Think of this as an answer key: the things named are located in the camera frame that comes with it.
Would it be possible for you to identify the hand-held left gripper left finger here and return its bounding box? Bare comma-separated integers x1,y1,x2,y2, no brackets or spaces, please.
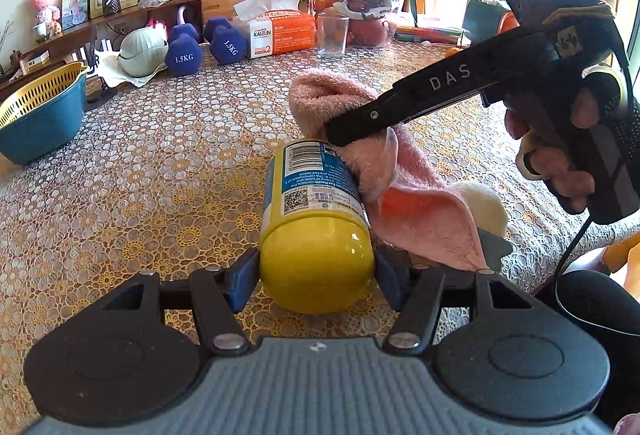
100,249,262,357

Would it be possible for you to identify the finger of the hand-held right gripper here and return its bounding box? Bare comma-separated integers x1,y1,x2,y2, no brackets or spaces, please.
324,24,557,148

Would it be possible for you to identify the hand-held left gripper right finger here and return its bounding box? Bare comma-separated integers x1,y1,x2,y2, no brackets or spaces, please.
374,251,538,352

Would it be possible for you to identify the yellow container with blue label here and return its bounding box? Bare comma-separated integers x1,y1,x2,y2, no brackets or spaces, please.
259,138,377,315

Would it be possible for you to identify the pink towel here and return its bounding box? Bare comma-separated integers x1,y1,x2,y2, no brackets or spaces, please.
288,68,488,273

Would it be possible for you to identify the person's right hand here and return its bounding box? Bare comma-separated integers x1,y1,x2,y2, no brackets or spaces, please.
504,76,626,202

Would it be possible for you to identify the stack of coloured papers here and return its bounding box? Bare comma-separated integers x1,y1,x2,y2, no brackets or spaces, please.
396,24,467,48

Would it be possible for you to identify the teal and orange chair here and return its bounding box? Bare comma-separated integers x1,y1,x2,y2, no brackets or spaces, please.
461,0,521,49

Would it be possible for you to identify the orange fruit basket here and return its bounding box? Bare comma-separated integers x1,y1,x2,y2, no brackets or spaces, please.
312,0,402,49

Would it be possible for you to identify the clear drinking glass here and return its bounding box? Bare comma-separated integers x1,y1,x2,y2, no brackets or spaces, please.
316,12,349,60

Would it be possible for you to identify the grey cloth piece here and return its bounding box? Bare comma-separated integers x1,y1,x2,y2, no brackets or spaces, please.
477,230,514,272

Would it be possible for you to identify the cream cloth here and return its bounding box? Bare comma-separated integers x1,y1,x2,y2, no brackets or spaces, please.
447,181,508,238

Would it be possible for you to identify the orange and white tissue box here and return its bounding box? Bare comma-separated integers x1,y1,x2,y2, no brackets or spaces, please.
232,0,317,60

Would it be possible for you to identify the blue dumbbell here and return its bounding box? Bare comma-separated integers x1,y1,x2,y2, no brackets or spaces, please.
165,22,203,76
202,17,248,64

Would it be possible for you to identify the dark round object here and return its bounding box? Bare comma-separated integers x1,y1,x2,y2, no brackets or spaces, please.
554,269,640,431

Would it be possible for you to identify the wooden television cabinet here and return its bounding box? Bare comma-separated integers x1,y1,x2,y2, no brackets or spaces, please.
0,0,296,83

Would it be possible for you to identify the black stand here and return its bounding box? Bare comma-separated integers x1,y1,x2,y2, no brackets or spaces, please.
81,21,119,112

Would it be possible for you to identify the white cloth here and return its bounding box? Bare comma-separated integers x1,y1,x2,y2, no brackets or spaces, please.
95,51,169,89

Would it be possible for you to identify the teal basin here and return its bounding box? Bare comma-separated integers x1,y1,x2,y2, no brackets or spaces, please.
0,65,89,166

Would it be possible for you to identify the yellow strainer basket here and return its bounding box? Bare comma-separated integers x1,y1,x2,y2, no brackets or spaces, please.
0,61,87,130

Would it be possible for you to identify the standing picture card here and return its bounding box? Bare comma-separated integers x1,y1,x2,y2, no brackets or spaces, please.
61,0,90,30

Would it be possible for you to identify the pink toy bear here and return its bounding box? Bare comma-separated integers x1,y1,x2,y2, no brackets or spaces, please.
31,0,63,34

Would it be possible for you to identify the black cable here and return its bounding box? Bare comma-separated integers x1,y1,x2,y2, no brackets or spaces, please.
552,207,593,311

